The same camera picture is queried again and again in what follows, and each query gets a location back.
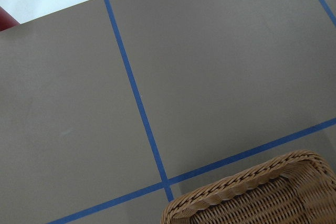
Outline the brown wicker basket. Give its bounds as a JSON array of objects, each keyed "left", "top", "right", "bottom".
[{"left": 161, "top": 150, "right": 335, "bottom": 223}]

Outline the red cylinder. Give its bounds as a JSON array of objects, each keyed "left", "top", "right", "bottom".
[{"left": 0, "top": 7, "right": 20, "bottom": 31}]

